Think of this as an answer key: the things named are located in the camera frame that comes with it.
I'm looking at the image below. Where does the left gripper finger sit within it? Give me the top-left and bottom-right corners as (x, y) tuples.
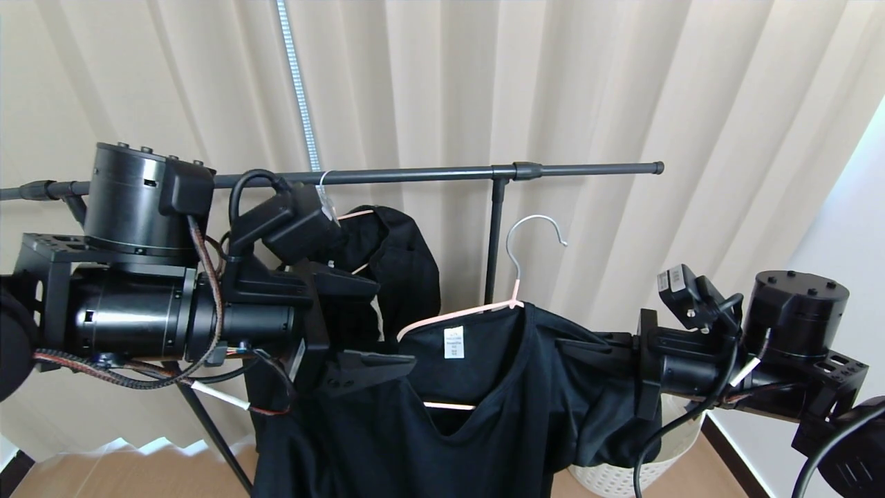
(319, 348), (418, 399)
(304, 261), (381, 299)

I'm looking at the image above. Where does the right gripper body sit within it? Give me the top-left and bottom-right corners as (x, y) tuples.
(633, 308), (739, 421)

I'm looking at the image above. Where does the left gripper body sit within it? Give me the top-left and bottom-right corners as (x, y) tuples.
(197, 256), (331, 391)

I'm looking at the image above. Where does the black garment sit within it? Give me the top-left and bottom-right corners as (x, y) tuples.
(250, 302), (662, 498)
(304, 205), (442, 347)

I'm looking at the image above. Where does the pink clothes hanger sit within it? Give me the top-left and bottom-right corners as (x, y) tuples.
(318, 171), (378, 276)
(396, 214), (569, 412)

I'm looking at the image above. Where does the white laundry basket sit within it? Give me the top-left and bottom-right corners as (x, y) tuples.
(567, 393), (707, 498)

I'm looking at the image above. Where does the black clothes rack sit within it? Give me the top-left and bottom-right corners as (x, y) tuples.
(0, 161), (665, 498)

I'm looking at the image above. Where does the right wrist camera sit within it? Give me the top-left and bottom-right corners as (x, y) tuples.
(656, 264), (745, 338)

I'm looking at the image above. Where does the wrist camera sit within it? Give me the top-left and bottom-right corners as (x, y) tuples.
(656, 264), (745, 338)
(227, 183), (341, 267)

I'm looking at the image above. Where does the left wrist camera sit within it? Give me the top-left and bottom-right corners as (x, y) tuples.
(227, 183), (341, 267)

